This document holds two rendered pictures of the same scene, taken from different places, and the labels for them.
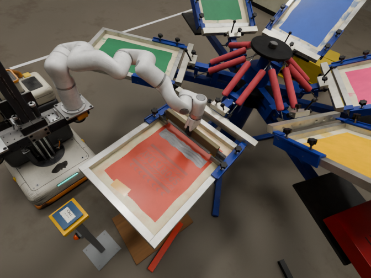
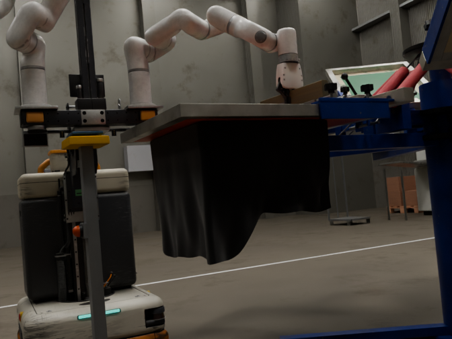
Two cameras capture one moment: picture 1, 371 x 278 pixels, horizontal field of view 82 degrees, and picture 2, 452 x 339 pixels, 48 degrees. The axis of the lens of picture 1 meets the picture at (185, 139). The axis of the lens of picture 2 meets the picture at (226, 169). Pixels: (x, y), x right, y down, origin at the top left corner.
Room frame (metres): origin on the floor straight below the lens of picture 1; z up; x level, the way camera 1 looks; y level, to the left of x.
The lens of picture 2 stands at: (-0.97, -0.81, 0.73)
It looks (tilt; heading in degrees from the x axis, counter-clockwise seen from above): 3 degrees up; 32
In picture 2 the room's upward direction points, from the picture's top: 5 degrees counter-clockwise
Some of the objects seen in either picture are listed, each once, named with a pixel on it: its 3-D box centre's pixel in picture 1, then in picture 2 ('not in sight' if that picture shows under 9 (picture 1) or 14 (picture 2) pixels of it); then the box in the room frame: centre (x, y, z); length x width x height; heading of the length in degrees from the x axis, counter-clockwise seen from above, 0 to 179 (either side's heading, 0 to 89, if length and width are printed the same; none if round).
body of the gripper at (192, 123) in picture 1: (194, 120); (289, 74); (0.83, -0.02, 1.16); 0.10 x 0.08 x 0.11; 150
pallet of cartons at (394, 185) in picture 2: not in sight; (420, 192); (10.50, 1.46, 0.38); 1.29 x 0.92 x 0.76; 147
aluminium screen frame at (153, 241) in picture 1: (167, 158); (249, 124); (0.66, 0.08, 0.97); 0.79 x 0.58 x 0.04; 150
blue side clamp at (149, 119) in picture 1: (162, 112); not in sight; (1.00, 0.20, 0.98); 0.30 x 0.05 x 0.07; 150
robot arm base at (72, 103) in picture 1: (68, 94); (139, 91); (0.76, 0.67, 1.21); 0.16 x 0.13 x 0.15; 57
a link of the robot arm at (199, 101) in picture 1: (191, 102); (278, 44); (0.84, 0.01, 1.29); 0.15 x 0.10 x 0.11; 97
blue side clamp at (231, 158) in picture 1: (227, 162); (351, 109); (0.72, -0.29, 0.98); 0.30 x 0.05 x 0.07; 150
